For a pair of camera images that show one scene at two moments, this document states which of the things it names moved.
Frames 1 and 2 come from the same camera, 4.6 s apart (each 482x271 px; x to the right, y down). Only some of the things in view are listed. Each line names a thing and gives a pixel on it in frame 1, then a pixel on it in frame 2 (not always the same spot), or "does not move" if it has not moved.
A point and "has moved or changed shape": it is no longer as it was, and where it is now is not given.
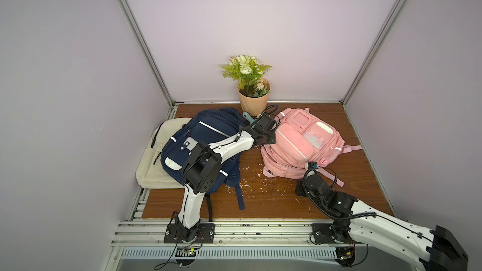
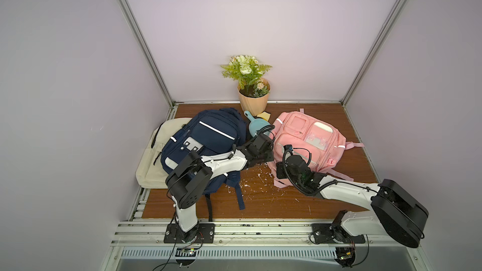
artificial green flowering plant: (251, 76) does not move
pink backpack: (303, 139) has moved or changed shape
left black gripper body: (268, 138) -> (267, 156)
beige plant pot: (253, 98) does not move
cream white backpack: (150, 172) does not move
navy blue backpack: (187, 128) does not move
